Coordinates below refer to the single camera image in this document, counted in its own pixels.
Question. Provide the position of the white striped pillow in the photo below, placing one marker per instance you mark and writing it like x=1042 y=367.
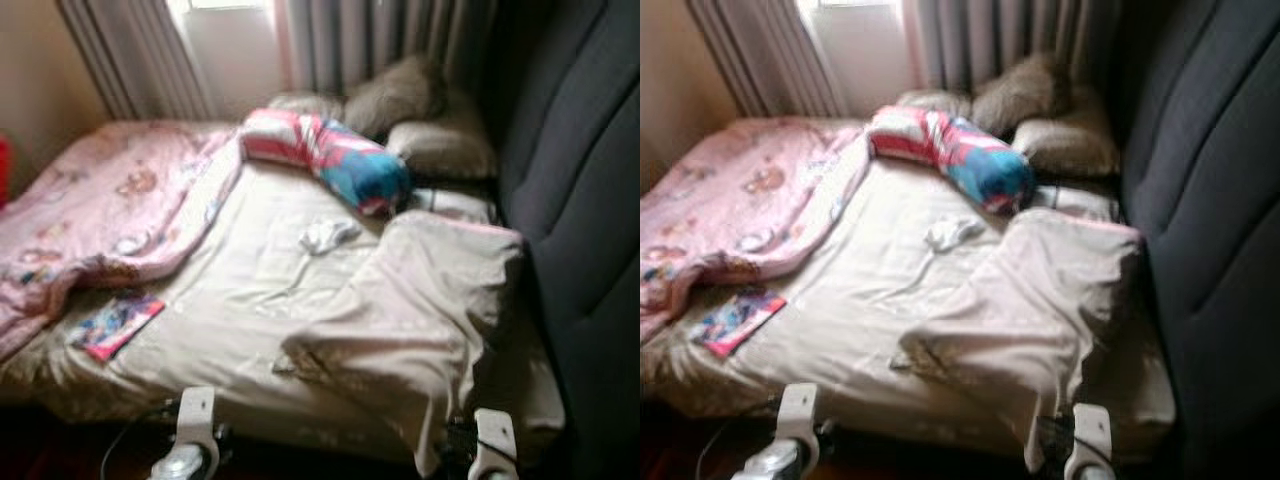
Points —
x=455 y=203
x=1078 y=200

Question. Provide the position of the pink blue manga book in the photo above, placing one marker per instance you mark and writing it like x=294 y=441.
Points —
x=115 y=328
x=738 y=323

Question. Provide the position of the grey curtain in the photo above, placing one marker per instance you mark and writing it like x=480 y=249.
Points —
x=130 y=55
x=760 y=55
x=1020 y=35
x=400 y=35

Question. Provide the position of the striped red blue bolster pillow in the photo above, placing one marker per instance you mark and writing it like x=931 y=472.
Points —
x=975 y=160
x=350 y=165

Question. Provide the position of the beige folded duvet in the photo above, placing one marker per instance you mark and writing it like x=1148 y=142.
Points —
x=420 y=310
x=1040 y=305

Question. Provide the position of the beige floral bedsheet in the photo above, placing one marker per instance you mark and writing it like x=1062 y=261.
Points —
x=870 y=300
x=250 y=300

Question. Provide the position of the pink cartoon print quilt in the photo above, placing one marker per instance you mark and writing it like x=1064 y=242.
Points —
x=740 y=195
x=110 y=200

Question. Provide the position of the dark grey upholstered furniture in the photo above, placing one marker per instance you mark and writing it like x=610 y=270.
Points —
x=580 y=200
x=1210 y=200

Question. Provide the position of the crumpled white sock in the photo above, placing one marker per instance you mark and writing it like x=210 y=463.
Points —
x=325 y=237
x=948 y=234

